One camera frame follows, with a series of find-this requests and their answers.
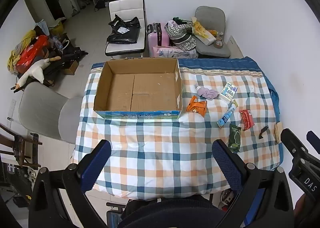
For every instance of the grey shell chair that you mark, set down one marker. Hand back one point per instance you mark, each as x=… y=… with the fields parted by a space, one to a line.
x=42 y=108

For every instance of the red snack packet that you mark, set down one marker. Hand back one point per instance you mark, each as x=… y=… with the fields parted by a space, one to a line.
x=247 y=119

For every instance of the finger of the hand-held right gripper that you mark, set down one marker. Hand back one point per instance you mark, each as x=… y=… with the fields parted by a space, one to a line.
x=314 y=140
x=290 y=140

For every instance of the red plastic bag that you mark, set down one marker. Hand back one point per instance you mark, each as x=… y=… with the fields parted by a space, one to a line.
x=31 y=53

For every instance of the yellow plastic bag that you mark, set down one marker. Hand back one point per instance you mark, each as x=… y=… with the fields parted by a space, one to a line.
x=201 y=30

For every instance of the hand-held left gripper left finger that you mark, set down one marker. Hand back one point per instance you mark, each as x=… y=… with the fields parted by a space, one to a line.
x=96 y=168

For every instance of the black and white patterned bag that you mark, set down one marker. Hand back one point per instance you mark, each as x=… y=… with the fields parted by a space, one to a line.
x=181 y=35

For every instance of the white padded chair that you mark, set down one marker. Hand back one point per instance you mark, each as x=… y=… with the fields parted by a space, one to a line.
x=125 y=6

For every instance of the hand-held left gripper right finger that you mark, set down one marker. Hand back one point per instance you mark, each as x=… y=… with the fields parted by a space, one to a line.
x=227 y=164

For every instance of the white goose plush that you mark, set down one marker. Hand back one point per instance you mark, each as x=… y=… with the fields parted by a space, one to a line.
x=36 y=70

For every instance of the purple cloth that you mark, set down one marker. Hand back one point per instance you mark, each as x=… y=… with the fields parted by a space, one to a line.
x=207 y=93

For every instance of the pink tissue pack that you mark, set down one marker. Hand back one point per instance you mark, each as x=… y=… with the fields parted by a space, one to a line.
x=172 y=53

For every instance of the orange snack packet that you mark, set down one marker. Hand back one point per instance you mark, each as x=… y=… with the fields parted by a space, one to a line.
x=196 y=106

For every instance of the grey office chair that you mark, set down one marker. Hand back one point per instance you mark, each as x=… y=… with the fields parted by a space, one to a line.
x=212 y=15

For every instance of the green snack packet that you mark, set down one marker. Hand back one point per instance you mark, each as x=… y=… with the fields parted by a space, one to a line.
x=235 y=139

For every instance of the small cardboard box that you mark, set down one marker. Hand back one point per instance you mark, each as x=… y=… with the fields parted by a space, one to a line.
x=71 y=68

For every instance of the wooden folding chair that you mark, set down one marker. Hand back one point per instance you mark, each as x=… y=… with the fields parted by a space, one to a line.
x=21 y=145

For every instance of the tape roll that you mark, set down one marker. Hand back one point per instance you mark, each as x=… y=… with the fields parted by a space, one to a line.
x=218 y=44

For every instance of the blue and white tube packet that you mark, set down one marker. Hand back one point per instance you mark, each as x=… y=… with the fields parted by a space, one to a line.
x=226 y=116

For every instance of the pink suitcase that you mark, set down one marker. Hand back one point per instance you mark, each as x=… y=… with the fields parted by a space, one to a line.
x=157 y=36

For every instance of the plaid blanket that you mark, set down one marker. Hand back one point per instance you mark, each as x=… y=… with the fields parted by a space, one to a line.
x=160 y=148

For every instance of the black clip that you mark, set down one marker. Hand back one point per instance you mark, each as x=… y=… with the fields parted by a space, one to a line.
x=263 y=132

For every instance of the pile of black bags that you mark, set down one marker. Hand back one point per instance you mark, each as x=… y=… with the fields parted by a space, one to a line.
x=67 y=55

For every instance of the black plastic bag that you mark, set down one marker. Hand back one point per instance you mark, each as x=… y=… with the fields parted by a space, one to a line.
x=123 y=31

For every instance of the yellow cloth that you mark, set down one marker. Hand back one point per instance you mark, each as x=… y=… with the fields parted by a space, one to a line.
x=16 y=55

